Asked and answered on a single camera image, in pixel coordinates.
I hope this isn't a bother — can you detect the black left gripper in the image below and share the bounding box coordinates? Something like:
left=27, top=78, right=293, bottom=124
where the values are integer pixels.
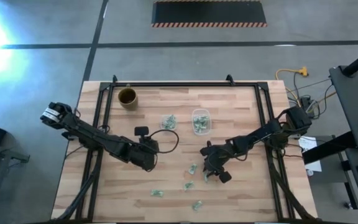
left=124, top=138, right=160, bottom=172

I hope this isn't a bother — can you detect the small clear plastic bin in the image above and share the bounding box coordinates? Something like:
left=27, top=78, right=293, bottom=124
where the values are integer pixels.
left=160, top=113, right=178, bottom=131

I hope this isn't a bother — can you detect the large clear plastic bin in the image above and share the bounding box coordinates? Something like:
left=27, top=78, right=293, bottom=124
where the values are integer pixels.
left=191, top=108, right=213, bottom=136

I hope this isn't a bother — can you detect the olive ceramic cup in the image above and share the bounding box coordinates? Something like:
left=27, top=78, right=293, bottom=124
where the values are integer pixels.
left=117, top=87, right=139, bottom=111

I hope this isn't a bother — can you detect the white paper sheet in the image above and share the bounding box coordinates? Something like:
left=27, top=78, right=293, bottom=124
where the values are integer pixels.
left=297, top=136, right=323, bottom=174

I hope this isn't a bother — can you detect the grey metal cart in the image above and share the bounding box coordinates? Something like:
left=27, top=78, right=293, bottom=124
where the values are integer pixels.
left=0, top=139, right=30, bottom=190

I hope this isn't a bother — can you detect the black hazard-striped floor mat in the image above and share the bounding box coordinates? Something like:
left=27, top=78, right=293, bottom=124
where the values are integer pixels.
left=151, top=0, right=267, bottom=28

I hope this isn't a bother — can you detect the dark grey side table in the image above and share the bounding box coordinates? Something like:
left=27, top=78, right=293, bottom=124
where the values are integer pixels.
left=328, top=64, right=358, bottom=152

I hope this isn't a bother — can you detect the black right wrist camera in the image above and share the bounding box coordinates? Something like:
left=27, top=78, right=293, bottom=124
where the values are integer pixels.
left=218, top=170, right=233, bottom=184

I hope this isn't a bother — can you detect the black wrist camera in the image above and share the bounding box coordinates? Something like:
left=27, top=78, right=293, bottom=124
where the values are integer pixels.
left=134, top=126, right=150, bottom=137
left=218, top=170, right=233, bottom=184

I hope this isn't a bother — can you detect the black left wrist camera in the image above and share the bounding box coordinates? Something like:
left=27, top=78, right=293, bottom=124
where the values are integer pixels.
left=134, top=126, right=150, bottom=137

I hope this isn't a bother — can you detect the black left wrist camera cable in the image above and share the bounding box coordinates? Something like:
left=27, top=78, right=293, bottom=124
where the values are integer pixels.
left=147, top=129, right=180, bottom=154

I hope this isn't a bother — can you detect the yellow extension cord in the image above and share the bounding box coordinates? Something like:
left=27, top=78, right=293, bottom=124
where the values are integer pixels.
left=275, top=66, right=310, bottom=111

